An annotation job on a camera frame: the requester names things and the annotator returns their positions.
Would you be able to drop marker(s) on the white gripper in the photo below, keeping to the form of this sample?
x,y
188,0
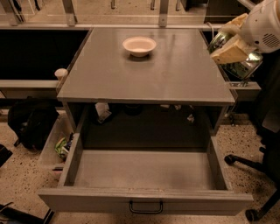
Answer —
x,y
260,28

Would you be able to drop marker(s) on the green soda can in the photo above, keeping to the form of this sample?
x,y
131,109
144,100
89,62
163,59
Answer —
x,y
230,52

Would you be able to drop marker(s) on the open grey top drawer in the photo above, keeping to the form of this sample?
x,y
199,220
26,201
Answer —
x,y
105,181

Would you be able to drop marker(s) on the black office chair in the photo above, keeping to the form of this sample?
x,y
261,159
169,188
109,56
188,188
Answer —
x,y
266,116

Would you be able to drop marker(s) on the grey cabinet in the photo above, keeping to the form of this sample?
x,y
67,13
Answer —
x,y
179,70

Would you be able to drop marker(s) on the white bowl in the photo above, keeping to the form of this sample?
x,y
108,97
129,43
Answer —
x,y
139,46

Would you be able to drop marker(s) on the white paper cup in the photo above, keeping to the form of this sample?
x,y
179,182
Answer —
x,y
61,73

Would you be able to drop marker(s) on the green snack bag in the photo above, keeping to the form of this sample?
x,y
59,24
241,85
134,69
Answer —
x,y
60,148

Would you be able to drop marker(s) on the clear plastic bin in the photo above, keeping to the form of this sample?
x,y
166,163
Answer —
x,y
49,158

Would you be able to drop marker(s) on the black backpack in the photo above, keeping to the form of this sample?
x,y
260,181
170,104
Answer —
x,y
32,120

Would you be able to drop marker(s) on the black object floor corner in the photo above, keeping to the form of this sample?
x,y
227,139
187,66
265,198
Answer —
x,y
24,218

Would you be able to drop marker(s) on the black drawer handle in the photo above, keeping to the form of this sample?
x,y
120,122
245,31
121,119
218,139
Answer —
x,y
146,207

